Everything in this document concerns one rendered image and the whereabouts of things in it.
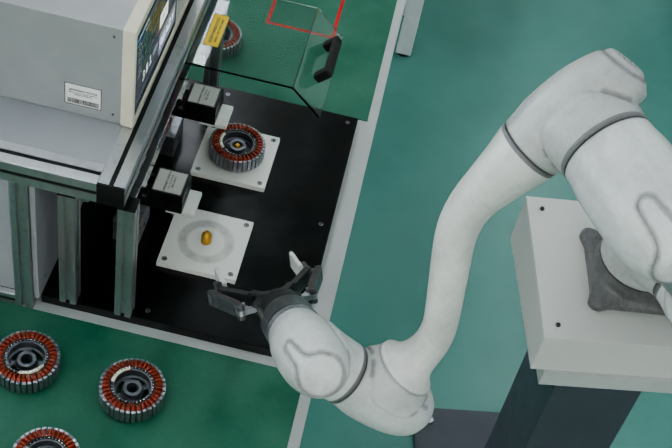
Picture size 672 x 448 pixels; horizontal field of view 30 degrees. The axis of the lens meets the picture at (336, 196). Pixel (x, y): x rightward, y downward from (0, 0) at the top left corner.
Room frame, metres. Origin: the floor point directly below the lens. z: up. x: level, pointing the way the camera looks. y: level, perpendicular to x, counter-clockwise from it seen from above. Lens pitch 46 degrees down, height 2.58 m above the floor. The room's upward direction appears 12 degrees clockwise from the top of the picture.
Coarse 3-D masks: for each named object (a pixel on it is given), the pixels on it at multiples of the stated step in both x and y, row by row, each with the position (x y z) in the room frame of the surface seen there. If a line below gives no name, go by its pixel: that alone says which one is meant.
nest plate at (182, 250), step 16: (176, 224) 1.55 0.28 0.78; (192, 224) 1.56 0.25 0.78; (208, 224) 1.57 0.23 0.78; (224, 224) 1.58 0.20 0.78; (240, 224) 1.59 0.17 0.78; (176, 240) 1.52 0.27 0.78; (192, 240) 1.52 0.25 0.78; (224, 240) 1.54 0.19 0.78; (240, 240) 1.55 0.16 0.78; (160, 256) 1.47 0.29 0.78; (176, 256) 1.48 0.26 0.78; (192, 256) 1.49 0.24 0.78; (208, 256) 1.49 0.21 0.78; (224, 256) 1.50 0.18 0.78; (240, 256) 1.51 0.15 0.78; (192, 272) 1.45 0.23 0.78; (208, 272) 1.46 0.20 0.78; (224, 272) 1.46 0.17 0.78
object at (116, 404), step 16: (112, 368) 1.21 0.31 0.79; (128, 368) 1.21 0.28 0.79; (144, 368) 1.22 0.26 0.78; (112, 384) 1.17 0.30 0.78; (128, 384) 1.19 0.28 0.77; (160, 384) 1.19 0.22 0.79; (112, 400) 1.14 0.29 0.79; (128, 400) 1.16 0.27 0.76; (144, 400) 1.16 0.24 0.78; (160, 400) 1.17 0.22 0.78; (112, 416) 1.13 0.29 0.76; (128, 416) 1.13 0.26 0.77; (144, 416) 1.14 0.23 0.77
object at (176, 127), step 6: (174, 120) 1.78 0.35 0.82; (180, 120) 1.79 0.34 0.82; (174, 126) 1.77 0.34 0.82; (180, 126) 1.78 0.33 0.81; (168, 132) 1.75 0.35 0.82; (174, 132) 1.75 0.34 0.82; (180, 132) 1.79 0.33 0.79; (168, 138) 1.74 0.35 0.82; (174, 138) 1.74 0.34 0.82; (150, 144) 1.74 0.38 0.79; (168, 144) 1.74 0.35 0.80; (174, 144) 1.74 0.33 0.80; (162, 150) 1.74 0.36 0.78; (168, 150) 1.74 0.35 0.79; (174, 150) 1.75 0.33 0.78
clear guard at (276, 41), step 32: (224, 0) 1.89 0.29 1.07; (256, 0) 1.91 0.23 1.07; (224, 32) 1.80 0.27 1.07; (256, 32) 1.82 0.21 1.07; (288, 32) 1.84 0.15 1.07; (320, 32) 1.87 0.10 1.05; (192, 64) 1.69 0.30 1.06; (224, 64) 1.71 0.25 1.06; (256, 64) 1.73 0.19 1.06; (288, 64) 1.75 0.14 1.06; (320, 64) 1.80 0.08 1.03; (320, 96) 1.73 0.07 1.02
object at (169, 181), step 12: (168, 168) 1.56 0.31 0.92; (156, 180) 1.53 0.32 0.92; (168, 180) 1.53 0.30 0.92; (180, 180) 1.54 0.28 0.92; (144, 192) 1.51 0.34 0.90; (156, 192) 1.50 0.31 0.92; (168, 192) 1.50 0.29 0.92; (180, 192) 1.51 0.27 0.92; (192, 192) 1.55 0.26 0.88; (144, 204) 1.50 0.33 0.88; (156, 204) 1.50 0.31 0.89; (168, 204) 1.50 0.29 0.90; (180, 204) 1.50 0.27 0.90; (192, 204) 1.52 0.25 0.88; (192, 216) 1.50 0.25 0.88
